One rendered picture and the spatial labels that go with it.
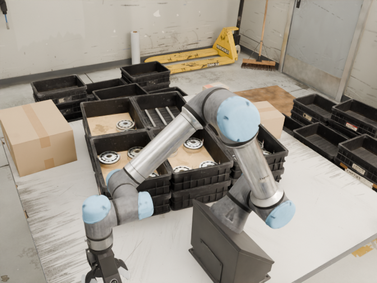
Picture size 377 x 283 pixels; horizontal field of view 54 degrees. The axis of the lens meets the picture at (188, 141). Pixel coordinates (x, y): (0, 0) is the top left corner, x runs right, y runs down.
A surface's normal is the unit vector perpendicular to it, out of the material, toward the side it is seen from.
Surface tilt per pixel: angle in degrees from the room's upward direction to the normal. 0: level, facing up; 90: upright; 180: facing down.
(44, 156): 90
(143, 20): 90
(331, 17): 90
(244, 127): 75
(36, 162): 90
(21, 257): 0
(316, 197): 0
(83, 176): 0
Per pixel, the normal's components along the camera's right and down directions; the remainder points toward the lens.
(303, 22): -0.86, 0.25
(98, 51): 0.51, 0.48
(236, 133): 0.36, 0.29
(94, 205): 0.04, -0.84
